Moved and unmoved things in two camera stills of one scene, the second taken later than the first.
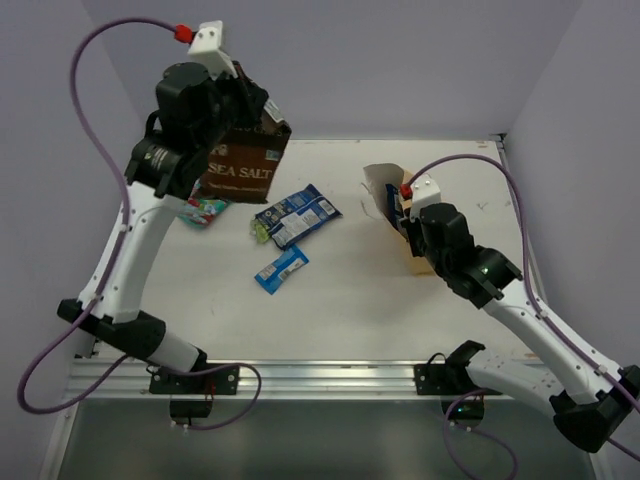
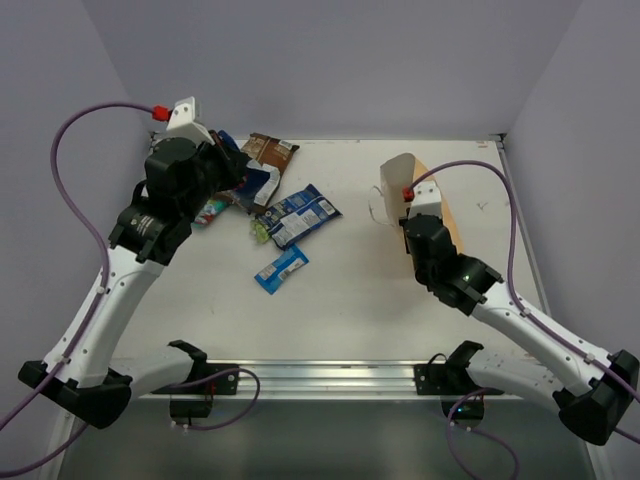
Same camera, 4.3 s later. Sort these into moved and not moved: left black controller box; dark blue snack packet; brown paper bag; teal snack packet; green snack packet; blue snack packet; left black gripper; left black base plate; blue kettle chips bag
Moved: left black gripper; brown paper bag; dark blue snack packet
Not moved: left black controller box; blue kettle chips bag; green snack packet; blue snack packet; teal snack packet; left black base plate
